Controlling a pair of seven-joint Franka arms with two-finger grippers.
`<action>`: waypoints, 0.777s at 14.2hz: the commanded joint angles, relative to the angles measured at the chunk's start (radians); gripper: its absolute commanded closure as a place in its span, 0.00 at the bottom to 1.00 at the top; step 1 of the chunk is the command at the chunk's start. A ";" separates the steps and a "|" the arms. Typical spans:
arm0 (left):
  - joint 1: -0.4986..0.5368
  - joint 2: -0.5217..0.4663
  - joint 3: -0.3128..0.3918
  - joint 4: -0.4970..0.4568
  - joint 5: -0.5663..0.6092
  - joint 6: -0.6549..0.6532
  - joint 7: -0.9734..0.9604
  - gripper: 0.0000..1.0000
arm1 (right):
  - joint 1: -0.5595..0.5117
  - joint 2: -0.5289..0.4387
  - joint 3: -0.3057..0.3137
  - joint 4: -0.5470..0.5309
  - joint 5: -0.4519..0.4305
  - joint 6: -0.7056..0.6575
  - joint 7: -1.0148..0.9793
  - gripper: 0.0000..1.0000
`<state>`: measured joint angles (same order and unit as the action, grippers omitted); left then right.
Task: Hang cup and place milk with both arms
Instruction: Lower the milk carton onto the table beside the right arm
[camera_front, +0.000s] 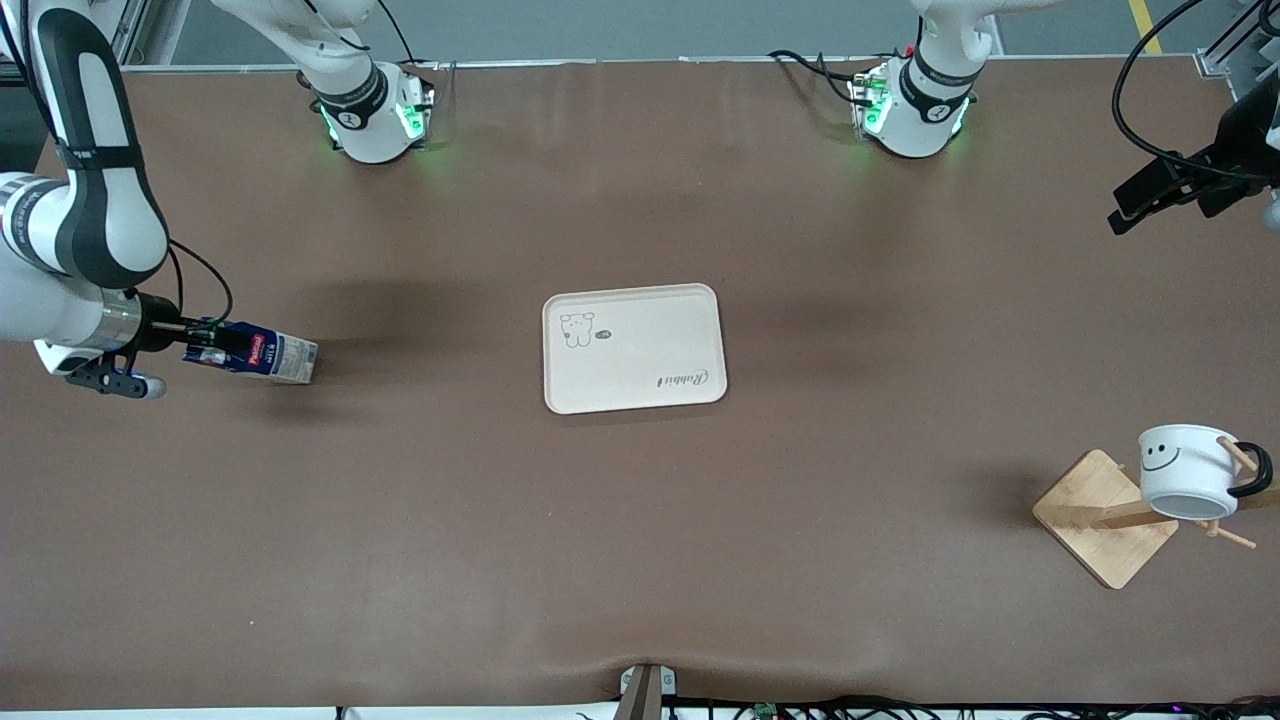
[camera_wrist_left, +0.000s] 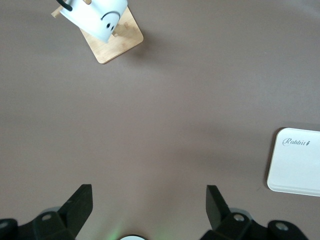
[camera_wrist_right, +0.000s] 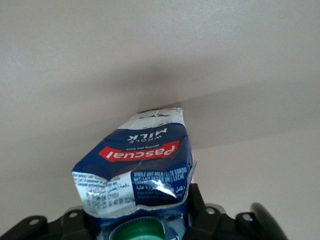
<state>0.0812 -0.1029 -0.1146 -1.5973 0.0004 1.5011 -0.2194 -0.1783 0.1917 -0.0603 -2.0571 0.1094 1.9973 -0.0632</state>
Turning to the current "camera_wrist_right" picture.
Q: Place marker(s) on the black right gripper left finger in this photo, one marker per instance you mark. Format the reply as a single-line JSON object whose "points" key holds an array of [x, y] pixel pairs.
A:
{"points": [[45, 226]]}

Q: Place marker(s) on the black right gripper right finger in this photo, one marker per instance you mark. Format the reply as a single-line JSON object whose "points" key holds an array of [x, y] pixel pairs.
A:
{"points": [[212, 217]]}

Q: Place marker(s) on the blue milk carton green cap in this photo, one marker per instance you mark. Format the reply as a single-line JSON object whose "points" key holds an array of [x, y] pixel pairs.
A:
{"points": [[142, 170]]}

